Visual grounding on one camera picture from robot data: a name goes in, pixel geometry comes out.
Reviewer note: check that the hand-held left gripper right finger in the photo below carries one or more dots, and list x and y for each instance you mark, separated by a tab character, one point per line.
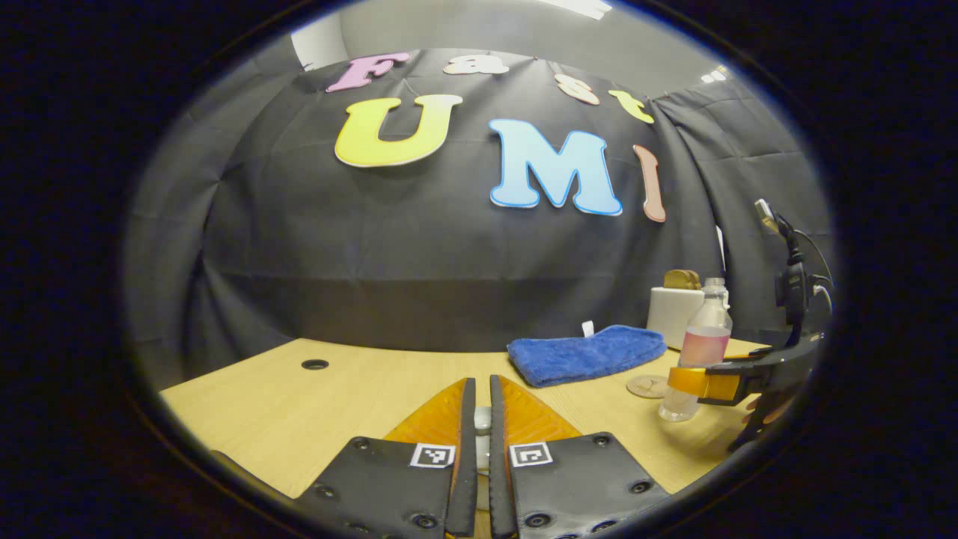
498	464

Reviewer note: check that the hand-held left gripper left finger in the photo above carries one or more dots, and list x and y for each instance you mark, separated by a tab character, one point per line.
468	464

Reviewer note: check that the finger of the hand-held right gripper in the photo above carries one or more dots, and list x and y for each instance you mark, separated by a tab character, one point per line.
703	382

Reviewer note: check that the clear plastic water bottle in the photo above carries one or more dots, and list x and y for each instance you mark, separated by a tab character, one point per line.
703	337

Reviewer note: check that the round brown coaster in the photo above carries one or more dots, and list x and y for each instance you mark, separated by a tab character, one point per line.
645	386

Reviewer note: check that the white toaster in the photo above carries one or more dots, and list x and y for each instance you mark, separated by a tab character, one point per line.
670	314

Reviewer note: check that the brown toast slice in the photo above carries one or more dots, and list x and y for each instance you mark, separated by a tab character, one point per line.
696	282
676	280

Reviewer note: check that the blue folded towel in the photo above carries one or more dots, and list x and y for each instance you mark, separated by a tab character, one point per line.
584	355

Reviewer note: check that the black backdrop cloth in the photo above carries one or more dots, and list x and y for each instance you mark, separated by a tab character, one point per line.
419	247

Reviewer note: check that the small ceiling light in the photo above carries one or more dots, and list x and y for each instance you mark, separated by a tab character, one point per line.
715	75

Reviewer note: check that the long ceiling light panel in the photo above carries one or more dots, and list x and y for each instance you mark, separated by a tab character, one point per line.
580	6

